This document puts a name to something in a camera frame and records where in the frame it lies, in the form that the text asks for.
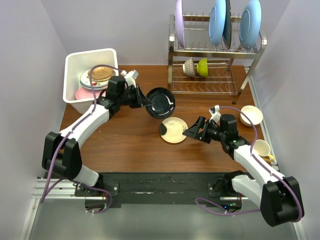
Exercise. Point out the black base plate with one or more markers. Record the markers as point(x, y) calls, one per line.
point(168, 188)

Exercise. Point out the white watermelon pattern plate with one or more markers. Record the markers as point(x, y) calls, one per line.
point(85, 79)

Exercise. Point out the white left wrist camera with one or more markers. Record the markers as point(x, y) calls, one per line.
point(130, 77)

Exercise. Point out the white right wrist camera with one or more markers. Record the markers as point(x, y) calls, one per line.
point(215, 114)

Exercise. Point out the green bowl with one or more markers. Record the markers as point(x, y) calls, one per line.
point(202, 67)

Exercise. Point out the plain black plate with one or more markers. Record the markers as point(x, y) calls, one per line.
point(162, 103)

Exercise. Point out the pink plate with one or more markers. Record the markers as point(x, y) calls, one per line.
point(86, 93)

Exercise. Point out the light blue plate right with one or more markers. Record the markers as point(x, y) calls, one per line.
point(250, 24)

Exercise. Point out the cream plate black brushstroke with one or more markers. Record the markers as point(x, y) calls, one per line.
point(171, 130)

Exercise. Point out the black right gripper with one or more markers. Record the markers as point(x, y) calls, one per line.
point(202, 123)

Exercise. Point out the white plastic bin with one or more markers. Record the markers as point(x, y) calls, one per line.
point(76, 64)

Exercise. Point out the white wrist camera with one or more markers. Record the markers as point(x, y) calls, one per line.
point(215, 114)
point(130, 77)

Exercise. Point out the light blue plate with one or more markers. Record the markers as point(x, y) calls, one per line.
point(217, 22)
point(250, 24)

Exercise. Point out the metal dish rack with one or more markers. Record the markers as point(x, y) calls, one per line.
point(229, 68)

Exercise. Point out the dark teal plate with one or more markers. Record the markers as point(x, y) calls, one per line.
point(227, 31)

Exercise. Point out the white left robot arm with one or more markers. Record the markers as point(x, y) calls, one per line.
point(62, 151)

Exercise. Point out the black glossy plate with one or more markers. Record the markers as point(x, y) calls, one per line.
point(101, 73)

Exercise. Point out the cream bowl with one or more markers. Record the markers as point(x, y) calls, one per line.
point(253, 113)

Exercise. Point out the light blue plate left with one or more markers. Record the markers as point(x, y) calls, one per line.
point(217, 22)

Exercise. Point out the blue and cream plate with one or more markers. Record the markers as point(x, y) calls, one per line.
point(86, 87)

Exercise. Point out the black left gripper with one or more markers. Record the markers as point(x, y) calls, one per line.
point(138, 93)

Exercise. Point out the lilac plate in rack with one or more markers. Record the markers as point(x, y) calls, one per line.
point(179, 23)

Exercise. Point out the patterned ceramic bowl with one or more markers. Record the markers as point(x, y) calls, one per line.
point(188, 68)

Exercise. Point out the cream floral small plate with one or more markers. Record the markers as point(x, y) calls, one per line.
point(100, 83)

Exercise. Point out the yellow mug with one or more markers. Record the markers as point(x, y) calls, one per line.
point(263, 149)

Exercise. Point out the aluminium rail frame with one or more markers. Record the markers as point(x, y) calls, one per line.
point(55, 213)

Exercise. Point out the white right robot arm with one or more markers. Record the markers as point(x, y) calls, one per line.
point(278, 197)

